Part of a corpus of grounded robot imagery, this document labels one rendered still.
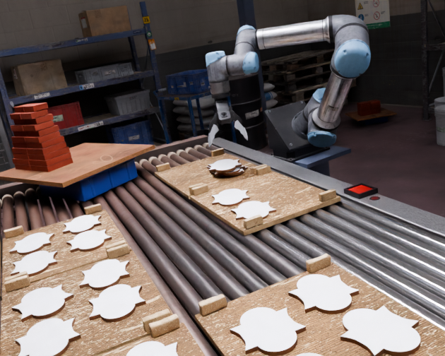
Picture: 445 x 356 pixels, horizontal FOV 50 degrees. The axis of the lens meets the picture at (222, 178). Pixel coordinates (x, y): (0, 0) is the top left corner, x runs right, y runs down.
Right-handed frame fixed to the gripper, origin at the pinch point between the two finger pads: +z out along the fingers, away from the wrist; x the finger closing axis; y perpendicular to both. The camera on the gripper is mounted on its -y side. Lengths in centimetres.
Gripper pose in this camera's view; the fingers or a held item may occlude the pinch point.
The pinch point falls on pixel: (229, 144)
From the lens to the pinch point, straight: 185.0
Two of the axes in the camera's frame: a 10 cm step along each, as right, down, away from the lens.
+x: -9.8, 1.7, -0.4
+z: 1.5, 9.4, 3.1
